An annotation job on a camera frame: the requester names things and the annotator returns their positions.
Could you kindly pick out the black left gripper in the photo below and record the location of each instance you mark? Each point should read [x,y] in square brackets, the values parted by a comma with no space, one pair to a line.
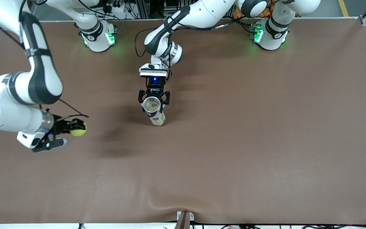
[154,91]

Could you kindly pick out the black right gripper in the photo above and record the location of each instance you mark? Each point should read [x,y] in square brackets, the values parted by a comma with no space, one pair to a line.
[60,124]

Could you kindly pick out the yellow tennis ball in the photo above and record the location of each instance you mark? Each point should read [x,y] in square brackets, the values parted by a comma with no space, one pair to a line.
[78,129]

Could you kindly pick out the white blue tennis ball can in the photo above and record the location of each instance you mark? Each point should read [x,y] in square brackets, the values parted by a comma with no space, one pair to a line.
[157,117]

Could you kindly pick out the white power strip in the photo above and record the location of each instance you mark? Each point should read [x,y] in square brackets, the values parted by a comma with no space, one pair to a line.
[116,8]

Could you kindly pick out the orange snack bags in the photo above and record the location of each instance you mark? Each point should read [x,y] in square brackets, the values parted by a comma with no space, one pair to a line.
[237,13]

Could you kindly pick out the aluminium frame post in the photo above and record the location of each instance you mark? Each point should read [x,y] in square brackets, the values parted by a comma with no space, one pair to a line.
[184,221]

